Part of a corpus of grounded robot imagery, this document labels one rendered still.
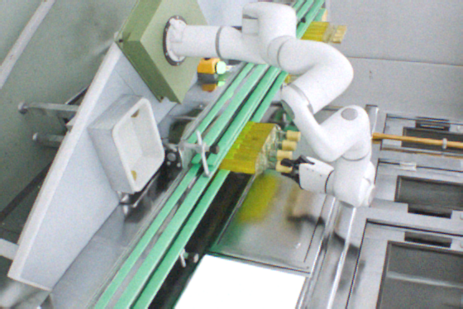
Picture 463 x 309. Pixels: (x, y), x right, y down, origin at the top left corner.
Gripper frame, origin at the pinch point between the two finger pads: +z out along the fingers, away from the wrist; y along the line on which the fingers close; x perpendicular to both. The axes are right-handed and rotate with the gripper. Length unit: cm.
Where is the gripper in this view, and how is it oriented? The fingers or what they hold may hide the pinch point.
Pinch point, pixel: (288, 168)
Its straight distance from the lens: 135.8
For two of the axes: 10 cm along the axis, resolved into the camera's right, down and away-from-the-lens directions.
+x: -5.9, 5.4, -6.0
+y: -1.4, -8.0, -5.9
